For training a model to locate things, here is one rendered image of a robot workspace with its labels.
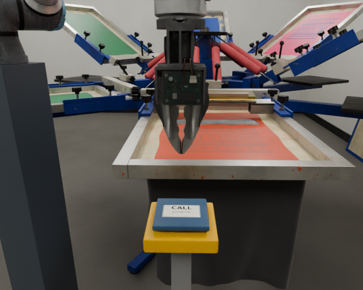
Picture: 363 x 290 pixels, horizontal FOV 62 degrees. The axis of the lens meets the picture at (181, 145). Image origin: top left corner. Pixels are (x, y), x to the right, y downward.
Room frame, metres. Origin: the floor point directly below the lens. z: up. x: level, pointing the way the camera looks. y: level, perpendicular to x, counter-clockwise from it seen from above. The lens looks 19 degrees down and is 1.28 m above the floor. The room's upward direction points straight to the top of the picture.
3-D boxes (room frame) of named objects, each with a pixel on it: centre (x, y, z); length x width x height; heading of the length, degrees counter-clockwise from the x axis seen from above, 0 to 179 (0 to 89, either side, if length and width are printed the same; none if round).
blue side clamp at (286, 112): (1.29, -0.41, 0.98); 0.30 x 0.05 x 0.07; 179
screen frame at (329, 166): (1.05, -0.13, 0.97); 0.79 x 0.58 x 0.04; 179
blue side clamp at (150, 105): (1.30, 0.14, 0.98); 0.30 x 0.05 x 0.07; 179
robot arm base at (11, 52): (1.03, 0.59, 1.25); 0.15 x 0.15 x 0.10
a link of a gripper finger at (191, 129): (0.47, -0.02, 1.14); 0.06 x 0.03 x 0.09; 179
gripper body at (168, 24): (0.46, 0.00, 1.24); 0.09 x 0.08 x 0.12; 179
